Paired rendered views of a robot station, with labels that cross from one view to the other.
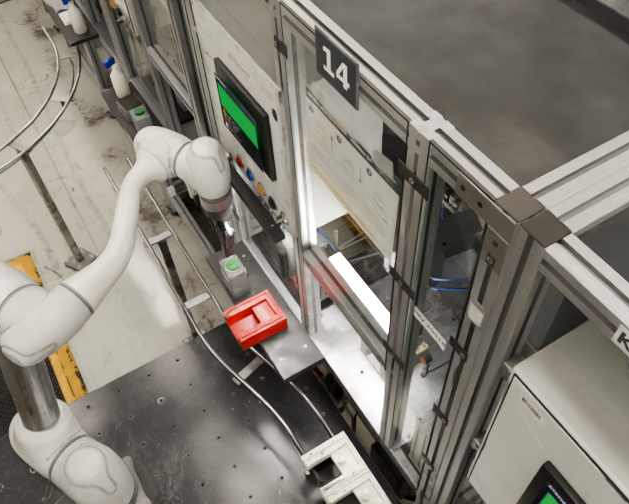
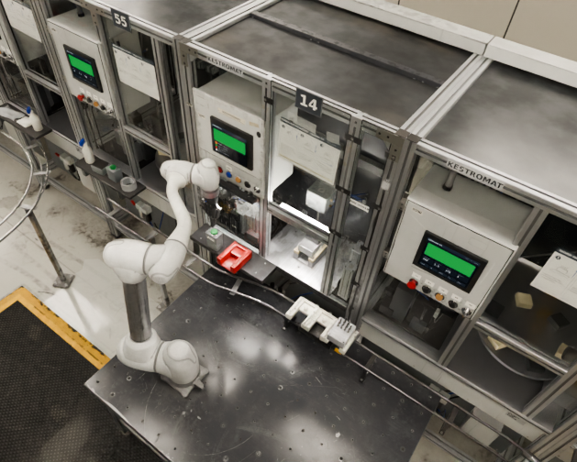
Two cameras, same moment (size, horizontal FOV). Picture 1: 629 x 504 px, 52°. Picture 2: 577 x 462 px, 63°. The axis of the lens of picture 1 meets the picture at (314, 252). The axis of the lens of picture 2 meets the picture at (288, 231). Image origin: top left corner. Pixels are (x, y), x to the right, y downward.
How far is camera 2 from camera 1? 0.99 m
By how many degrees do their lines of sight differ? 20
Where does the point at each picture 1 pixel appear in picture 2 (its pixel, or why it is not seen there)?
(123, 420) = (171, 336)
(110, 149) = (52, 208)
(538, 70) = (381, 92)
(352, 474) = (314, 313)
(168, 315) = not seen: hidden behind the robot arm
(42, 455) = (149, 355)
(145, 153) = (174, 173)
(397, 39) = (324, 88)
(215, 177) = (216, 177)
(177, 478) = (216, 354)
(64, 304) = (176, 247)
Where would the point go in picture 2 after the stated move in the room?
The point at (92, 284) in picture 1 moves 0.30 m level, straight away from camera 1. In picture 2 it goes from (183, 236) to (133, 207)
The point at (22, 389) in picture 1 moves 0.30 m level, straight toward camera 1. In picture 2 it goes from (140, 313) to (201, 334)
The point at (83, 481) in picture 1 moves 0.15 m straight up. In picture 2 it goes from (182, 357) to (178, 341)
